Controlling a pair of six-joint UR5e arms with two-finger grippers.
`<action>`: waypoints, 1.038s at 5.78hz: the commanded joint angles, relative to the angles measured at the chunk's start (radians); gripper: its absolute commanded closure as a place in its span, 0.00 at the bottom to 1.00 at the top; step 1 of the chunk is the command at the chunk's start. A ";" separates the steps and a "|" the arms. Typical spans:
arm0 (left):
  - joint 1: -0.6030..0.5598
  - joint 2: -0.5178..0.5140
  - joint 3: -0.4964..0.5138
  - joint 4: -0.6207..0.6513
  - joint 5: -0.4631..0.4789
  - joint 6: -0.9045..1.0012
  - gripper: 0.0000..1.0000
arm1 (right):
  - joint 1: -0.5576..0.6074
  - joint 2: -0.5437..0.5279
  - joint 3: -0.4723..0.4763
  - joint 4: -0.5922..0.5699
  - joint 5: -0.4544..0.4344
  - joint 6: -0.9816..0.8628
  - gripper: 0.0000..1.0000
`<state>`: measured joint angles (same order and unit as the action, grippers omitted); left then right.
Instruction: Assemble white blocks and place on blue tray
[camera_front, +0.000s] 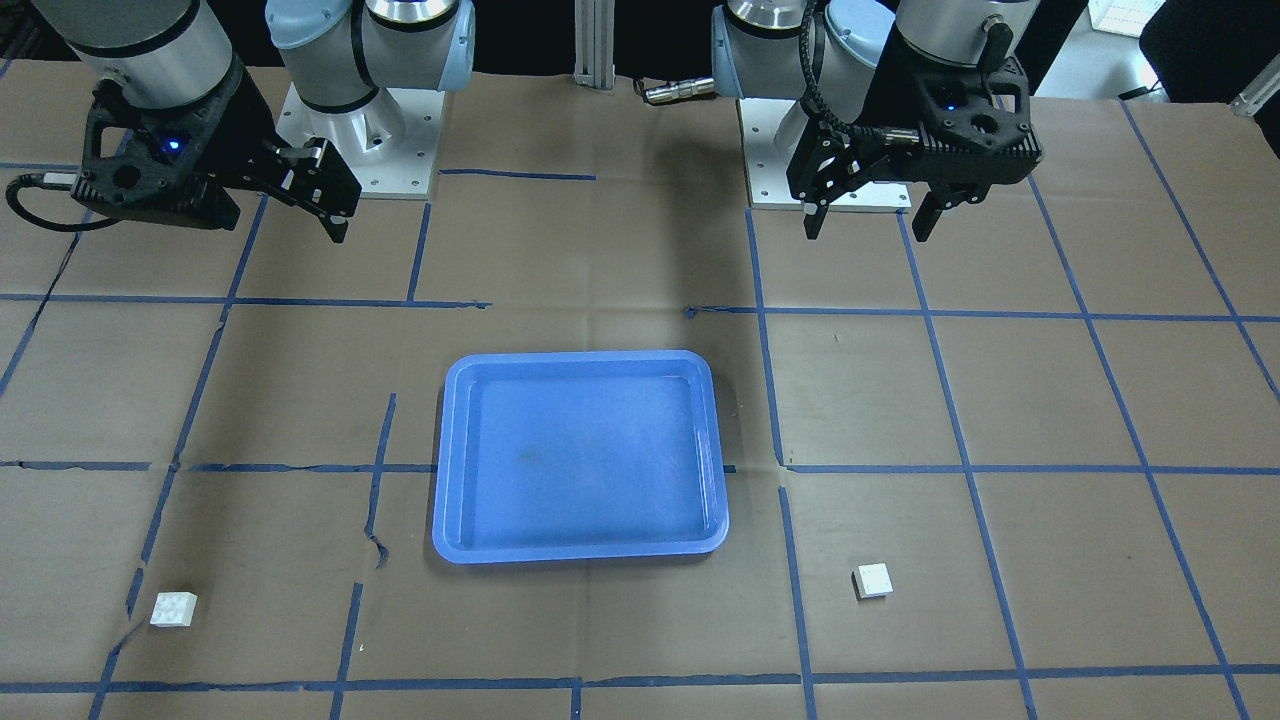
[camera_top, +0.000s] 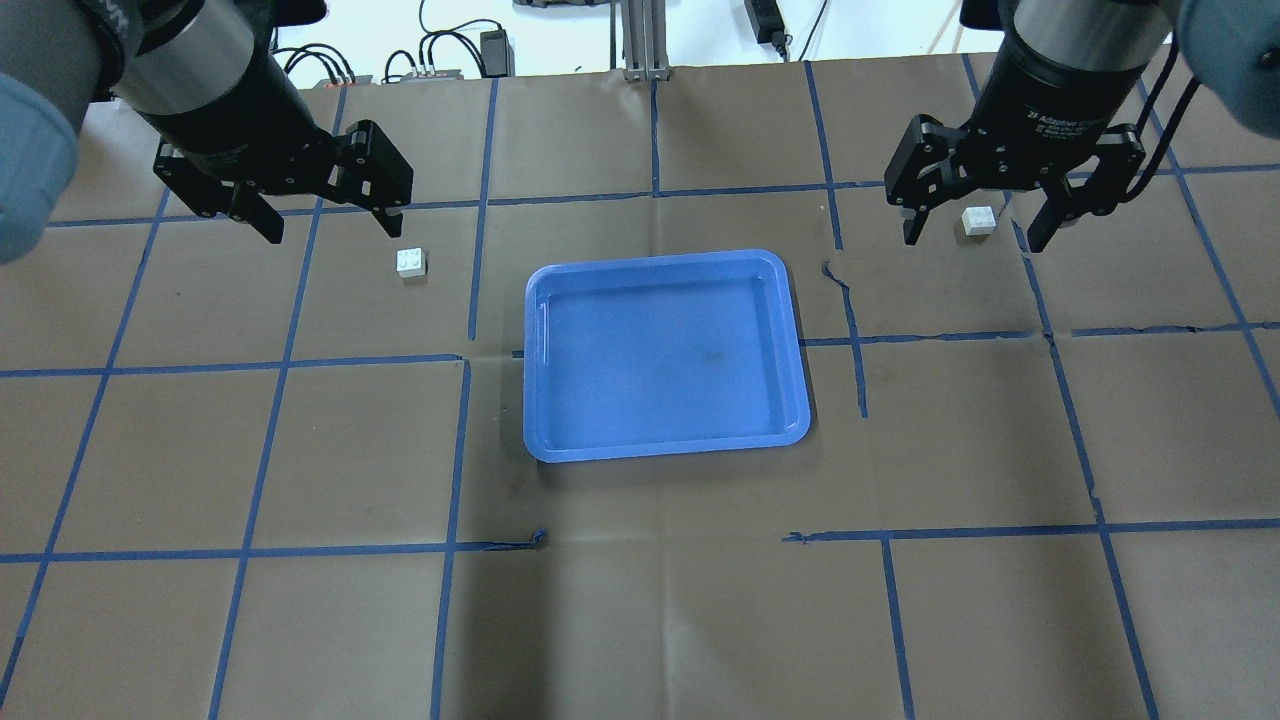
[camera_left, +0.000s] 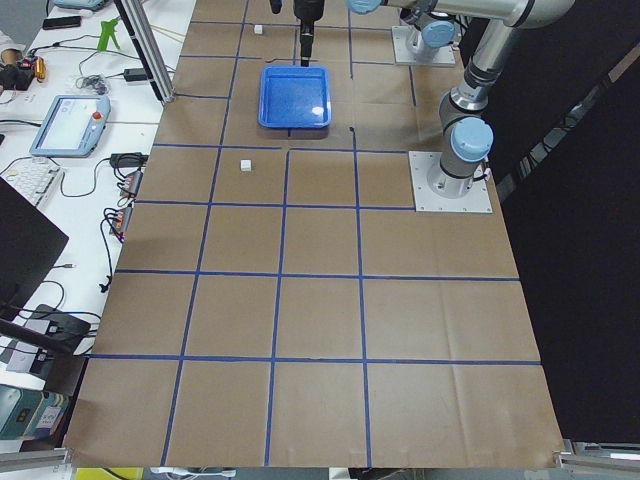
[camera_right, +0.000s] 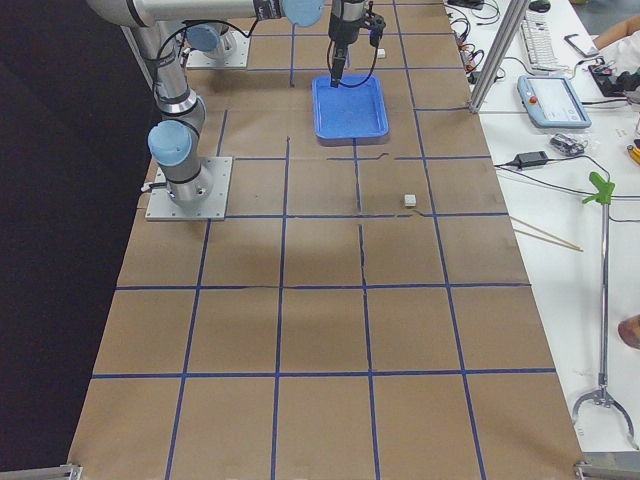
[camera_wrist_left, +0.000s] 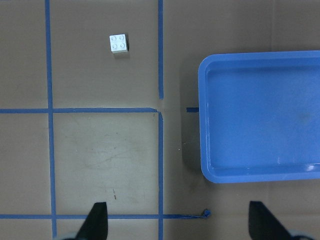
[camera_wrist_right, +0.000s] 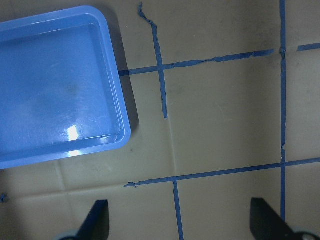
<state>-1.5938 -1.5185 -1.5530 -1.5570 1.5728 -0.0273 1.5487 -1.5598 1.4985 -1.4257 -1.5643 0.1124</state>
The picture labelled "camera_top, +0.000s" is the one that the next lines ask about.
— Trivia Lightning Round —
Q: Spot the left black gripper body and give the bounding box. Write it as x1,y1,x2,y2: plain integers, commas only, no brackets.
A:
152,55,335,201

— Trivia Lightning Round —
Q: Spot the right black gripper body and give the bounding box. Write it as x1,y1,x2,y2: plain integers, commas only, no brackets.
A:
960,45,1146,191

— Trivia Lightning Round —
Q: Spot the aluminium frame post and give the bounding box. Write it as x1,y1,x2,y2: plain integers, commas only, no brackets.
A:
617,0,671,83

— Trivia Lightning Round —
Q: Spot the blue plastic tray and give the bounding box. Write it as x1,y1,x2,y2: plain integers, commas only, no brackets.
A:
524,249,812,462

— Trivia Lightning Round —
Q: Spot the white block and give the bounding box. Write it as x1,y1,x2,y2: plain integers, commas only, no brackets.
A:
396,247,429,281
960,205,998,238

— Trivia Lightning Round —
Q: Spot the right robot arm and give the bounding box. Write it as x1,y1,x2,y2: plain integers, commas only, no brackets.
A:
884,1,1277,252

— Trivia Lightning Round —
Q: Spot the black power adapter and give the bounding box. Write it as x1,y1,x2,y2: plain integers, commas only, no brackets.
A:
479,29,515,78

